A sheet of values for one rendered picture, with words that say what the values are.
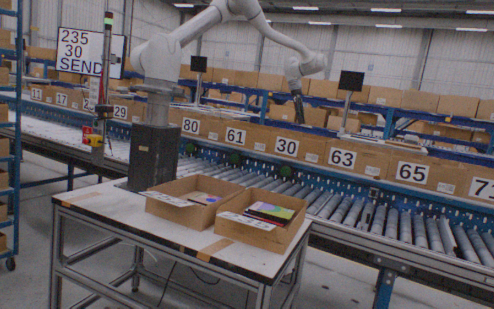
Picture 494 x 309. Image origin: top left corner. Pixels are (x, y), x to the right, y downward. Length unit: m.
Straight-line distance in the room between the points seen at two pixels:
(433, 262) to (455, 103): 5.22
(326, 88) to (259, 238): 5.76
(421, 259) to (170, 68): 1.38
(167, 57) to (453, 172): 1.65
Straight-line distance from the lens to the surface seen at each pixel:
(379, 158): 2.13
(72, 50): 2.60
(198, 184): 1.70
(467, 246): 1.85
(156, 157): 1.57
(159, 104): 1.60
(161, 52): 1.58
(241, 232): 1.23
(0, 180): 2.35
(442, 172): 2.14
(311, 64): 2.10
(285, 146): 2.24
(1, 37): 2.24
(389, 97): 6.63
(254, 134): 2.32
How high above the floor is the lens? 1.30
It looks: 10 degrees down
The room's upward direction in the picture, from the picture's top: 8 degrees clockwise
